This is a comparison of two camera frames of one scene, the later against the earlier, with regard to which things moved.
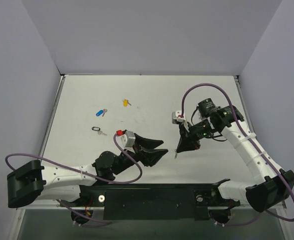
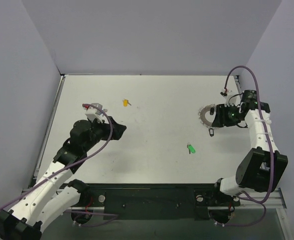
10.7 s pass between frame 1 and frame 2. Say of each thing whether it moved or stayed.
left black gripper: moved
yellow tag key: stayed
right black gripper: moved
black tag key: moved
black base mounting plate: stayed
